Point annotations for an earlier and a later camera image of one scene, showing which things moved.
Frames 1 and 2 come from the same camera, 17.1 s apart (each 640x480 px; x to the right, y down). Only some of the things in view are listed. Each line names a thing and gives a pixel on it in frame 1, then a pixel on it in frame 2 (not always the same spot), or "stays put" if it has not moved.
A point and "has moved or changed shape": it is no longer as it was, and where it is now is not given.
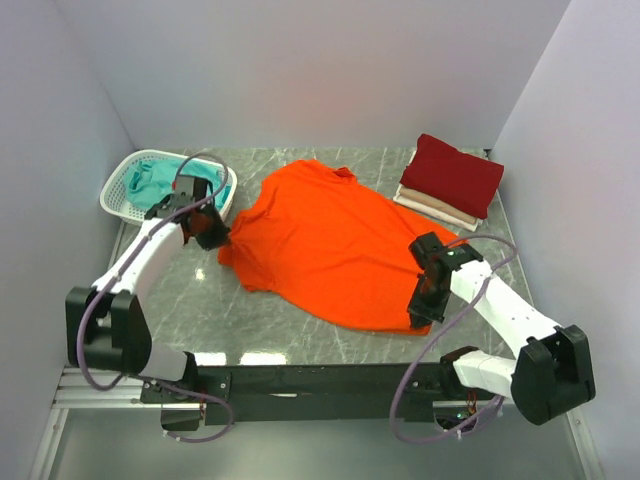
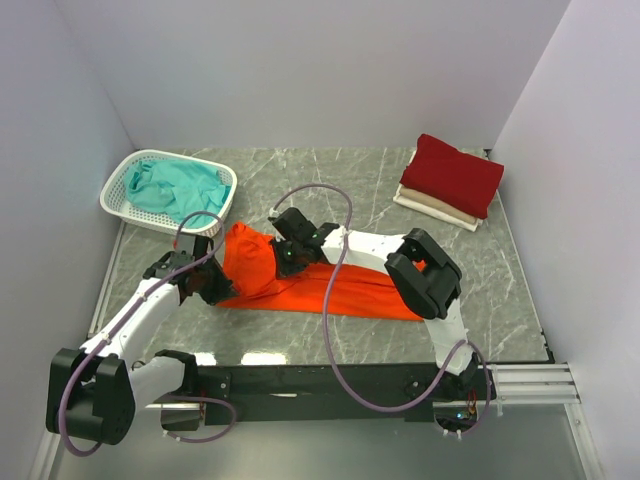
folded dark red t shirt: x=467 y=180 stays put
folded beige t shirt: x=436 y=205 stays put
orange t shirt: x=318 y=235 has moved or changed shape
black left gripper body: x=213 y=230 to x=213 y=282
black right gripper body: x=428 y=303 to x=289 y=261
